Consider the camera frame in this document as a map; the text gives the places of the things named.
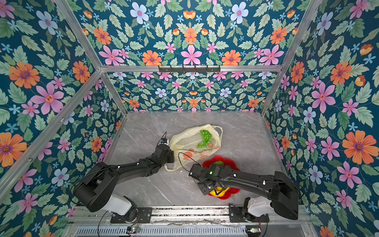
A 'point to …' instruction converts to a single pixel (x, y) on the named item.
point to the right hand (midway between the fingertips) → (205, 187)
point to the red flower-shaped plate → (226, 163)
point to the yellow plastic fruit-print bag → (190, 145)
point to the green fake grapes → (207, 137)
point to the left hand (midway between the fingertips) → (175, 149)
